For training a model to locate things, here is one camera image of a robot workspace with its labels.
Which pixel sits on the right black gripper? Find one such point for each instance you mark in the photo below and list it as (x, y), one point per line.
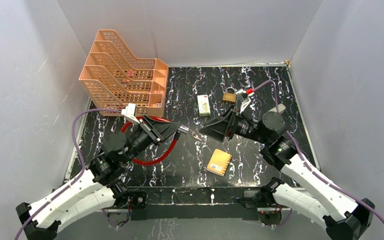
(225, 125)

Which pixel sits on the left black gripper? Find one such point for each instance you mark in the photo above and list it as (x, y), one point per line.
(151, 129)

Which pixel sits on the red cable lock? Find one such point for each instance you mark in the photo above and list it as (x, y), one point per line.
(150, 162)

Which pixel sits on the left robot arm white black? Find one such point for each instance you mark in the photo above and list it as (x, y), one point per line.
(98, 185)

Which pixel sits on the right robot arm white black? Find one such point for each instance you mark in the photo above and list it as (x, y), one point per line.
(342, 217)

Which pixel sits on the white green small box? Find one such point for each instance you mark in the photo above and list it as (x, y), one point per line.
(203, 105)

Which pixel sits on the orange spiral notebook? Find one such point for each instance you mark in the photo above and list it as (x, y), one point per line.
(219, 162)

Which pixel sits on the brass padlock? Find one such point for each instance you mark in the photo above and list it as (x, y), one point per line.
(229, 95)

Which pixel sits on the orange plastic file rack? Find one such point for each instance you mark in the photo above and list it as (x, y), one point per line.
(113, 77)

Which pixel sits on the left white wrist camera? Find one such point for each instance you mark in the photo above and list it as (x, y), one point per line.
(129, 113)

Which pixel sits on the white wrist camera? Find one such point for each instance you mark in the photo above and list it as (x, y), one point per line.
(244, 97)
(129, 113)

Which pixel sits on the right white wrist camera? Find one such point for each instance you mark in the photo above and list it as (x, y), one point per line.
(244, 97)

